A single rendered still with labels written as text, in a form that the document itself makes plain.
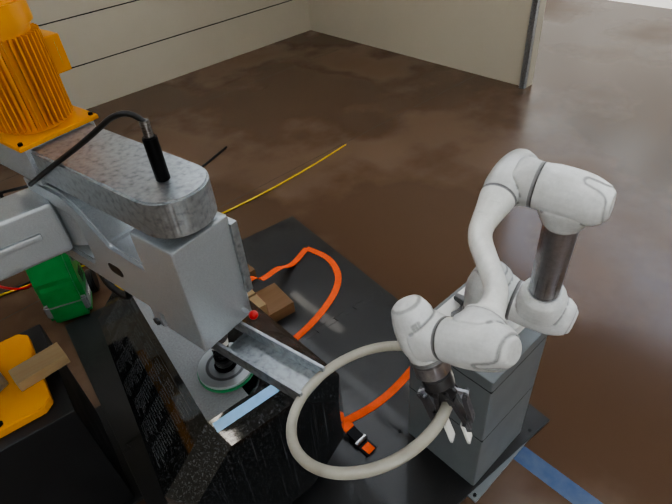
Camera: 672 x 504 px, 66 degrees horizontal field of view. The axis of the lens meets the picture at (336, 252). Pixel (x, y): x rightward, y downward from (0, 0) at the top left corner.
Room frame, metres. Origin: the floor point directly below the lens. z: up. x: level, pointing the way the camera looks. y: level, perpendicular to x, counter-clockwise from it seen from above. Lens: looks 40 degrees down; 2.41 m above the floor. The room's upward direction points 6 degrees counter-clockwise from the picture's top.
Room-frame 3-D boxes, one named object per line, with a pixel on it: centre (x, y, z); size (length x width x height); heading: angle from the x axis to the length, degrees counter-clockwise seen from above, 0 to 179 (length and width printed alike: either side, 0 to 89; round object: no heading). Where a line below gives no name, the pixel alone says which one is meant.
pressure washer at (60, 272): (2.64, 1.84, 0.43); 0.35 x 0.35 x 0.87; 18
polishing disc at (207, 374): (1.25, 0.45, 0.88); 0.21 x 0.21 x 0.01
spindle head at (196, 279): (1.31, 0.51, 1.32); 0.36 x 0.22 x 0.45; 50
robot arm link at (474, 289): (1.38, -0.57, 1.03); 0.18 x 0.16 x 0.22; 53
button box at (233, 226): (1.29, 0.33, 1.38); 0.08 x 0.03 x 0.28; 50
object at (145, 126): (1.25, 0.45, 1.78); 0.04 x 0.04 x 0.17
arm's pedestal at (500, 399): (1.39, -0.55, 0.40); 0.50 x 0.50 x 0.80; 39
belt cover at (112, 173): (1.48, 0.72, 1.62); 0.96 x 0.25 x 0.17; 50
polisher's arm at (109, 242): (1.52, 0.74, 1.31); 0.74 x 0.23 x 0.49; 50
